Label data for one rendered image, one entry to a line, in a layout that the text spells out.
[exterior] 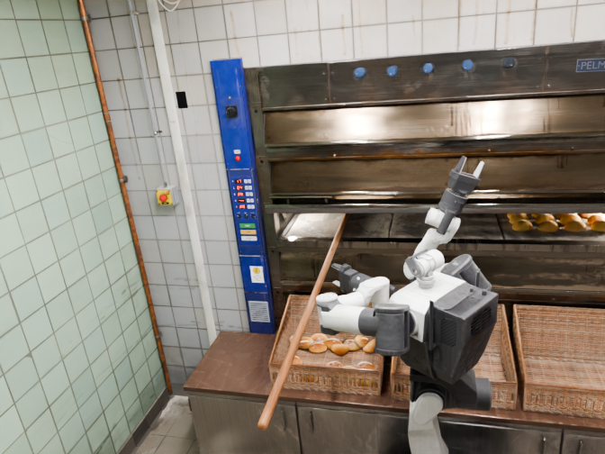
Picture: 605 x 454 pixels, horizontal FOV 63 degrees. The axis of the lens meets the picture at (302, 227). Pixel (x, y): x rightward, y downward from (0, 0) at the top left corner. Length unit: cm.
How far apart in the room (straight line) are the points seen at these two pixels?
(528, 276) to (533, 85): 93
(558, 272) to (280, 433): 162
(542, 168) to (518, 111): 30
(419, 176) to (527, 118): 54
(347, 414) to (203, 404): 77
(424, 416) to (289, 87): 159
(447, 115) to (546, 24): 53
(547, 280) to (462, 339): 120
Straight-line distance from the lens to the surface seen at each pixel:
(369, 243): 263
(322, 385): 255
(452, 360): 168
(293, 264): 278
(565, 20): 245
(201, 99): 266
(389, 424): 256
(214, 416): 283
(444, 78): 242
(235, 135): 259
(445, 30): 239
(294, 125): 252
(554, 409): 256
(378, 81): 243
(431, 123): 243
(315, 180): 256
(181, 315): 324
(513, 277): 272
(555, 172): 255
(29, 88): 257
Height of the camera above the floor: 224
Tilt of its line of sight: 21 degrees down
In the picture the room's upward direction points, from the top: 5 degrees counter-clockwise
